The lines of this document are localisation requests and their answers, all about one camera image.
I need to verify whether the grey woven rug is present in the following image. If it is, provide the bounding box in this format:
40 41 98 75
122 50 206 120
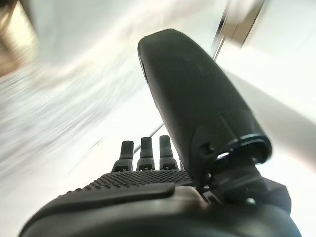
0 64 149 198

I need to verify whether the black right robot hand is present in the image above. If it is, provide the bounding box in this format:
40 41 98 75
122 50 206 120
19 28 304 237

